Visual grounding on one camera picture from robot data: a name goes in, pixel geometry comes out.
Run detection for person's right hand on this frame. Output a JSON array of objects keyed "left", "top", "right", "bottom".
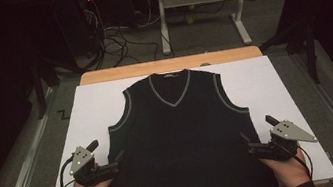
[{"left": 257, "top": 147, "right": 314, "bottom": 187}]

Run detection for wooden table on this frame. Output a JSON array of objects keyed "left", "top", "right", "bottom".
[{"left": 77, "top": 43, "right": 264, "bottom": 87}]

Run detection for tangle of floor cables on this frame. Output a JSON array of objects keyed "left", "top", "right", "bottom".
[{"left": 80, "top": 0, "right": 163, "bottom": 72}]

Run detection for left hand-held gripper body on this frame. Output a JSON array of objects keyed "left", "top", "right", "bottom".
[{"left": 65, "top": 140, "right": 122, "bottom": 187}]

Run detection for dark sleeveless knit vest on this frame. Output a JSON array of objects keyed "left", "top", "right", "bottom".
[{"left": 81, "top": 56, "right": 280, "bottom": 187}]

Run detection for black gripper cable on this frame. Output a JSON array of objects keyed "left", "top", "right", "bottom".
[
  {"left": 55, "top": 154, "right": 80, "bottom": 187},
  {"left": 272, "top": 136, "right": 315, "bottom": 185}
]

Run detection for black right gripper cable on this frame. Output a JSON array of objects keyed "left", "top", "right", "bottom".
[{"left": 272, "top": 136, "right": 315, "bottom": 185}]

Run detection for white board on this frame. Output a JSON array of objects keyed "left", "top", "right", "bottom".
[{"left": 29, "top": 46, "right": 333, "bottom": 187}]

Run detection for black stand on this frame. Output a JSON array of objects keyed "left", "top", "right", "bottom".
[{"left": 27, "top": 54, "right": 69, "bottom": 121}]

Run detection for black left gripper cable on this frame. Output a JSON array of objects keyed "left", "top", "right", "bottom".
[{"left": 55, "top": 154, "right": 80, "bottom": 187}]

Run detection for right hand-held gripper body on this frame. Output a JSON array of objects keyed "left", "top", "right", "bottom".
[{"left": 244, "top": 116, "right": 321, "bottom": 167}]

